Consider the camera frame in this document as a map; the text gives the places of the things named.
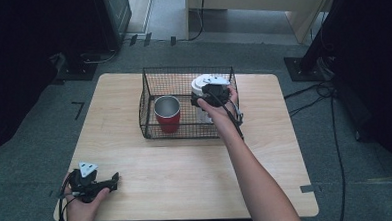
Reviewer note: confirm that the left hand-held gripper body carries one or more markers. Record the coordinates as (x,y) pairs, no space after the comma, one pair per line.
(83,185)

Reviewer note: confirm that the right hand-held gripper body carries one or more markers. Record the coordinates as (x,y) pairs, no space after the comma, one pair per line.
(216,91)

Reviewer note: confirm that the clear bottle with white lid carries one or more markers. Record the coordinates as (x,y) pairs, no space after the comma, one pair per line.
(199,85)

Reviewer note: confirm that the red metal cup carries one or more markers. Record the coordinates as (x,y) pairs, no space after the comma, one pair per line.
(168,115)

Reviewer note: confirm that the person's right hand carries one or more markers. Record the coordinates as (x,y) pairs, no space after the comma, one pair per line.
(219,112)

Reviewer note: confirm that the person's left hand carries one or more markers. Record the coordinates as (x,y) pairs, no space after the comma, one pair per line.
(83,212)

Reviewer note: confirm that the black tape strip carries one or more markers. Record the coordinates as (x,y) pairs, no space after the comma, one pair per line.
(147,39)
(173,40)
(133,39)

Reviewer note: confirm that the beige wooden furniture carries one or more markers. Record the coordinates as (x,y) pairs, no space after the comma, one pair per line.
(262,0)

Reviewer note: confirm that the dark cabinet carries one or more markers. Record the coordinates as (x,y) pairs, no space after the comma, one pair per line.
(116,17)

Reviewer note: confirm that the black stand base plate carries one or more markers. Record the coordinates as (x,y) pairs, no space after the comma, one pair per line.
(77,70)
(304,70)

